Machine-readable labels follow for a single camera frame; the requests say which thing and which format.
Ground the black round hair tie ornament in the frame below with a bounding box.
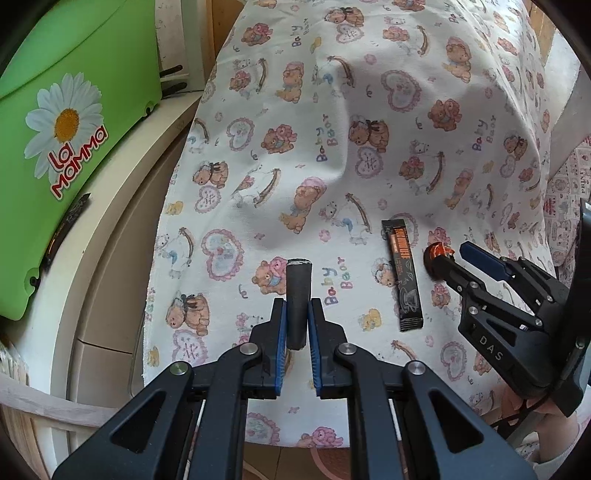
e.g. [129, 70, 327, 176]
[423, 242, 455, 278]

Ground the black cylindrical lighter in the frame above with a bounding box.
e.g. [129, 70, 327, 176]
[287, 258, 312, 350]

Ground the black orange sachet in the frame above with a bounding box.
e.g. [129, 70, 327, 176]
[382, 219, 424, 332]

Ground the pink plastic waste basket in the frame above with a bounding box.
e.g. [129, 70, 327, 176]
[311, 448, 352, 480]

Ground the patterned cushion right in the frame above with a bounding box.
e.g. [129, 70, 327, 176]
[544, 136, 590, 268]

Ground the white cabinet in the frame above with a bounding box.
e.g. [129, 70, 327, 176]
[27, 89, 206, 476]

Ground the bear-print table cloth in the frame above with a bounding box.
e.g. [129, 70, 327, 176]
[142, 0, 558, 449]

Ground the black pen on cabinet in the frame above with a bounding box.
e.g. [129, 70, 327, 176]
[41, 193, 91, 269]

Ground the green plastic storage bin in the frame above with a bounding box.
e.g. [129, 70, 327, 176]
[1, 1, 161, 320]

